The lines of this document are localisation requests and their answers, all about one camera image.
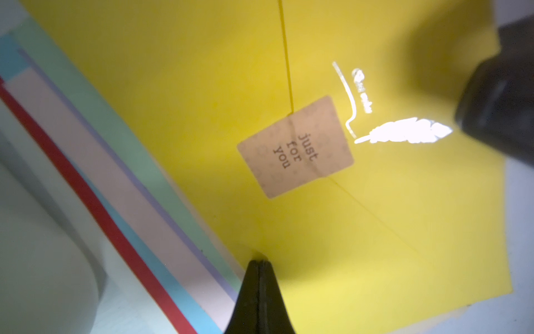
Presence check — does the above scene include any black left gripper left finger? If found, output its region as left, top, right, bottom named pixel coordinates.
left=225, top=260, right=259, bottom=334

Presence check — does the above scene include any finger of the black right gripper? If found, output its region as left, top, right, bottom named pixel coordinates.
left=455, top=16, right=533, bottom=165

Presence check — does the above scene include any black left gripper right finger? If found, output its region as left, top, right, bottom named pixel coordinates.
left=258, top=261, right=296, bottom=334

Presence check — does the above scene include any yellow envelope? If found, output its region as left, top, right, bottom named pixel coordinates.
left=24, top=1, right=513, bottom=333

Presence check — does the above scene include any white plastic storage box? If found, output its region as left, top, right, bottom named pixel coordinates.
left=1, top=106, right=153, bottom=333

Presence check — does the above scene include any pink envelope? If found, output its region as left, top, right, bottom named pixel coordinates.
left=3, top=66, right=239, bottom=331

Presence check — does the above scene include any lavender envelope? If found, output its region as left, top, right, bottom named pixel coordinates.
left=20, top=51, right=243, bottom=313

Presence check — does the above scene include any white red-striped envelope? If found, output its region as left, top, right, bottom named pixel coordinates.
left=1, top=86, right=195, bottom=333

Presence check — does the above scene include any light green envelope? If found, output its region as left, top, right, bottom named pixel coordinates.
left=9, top=18, right=244, bottom=299

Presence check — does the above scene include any light blue envelope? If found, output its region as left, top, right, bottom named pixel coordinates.
left=0, top=33, right=224, bottom=334

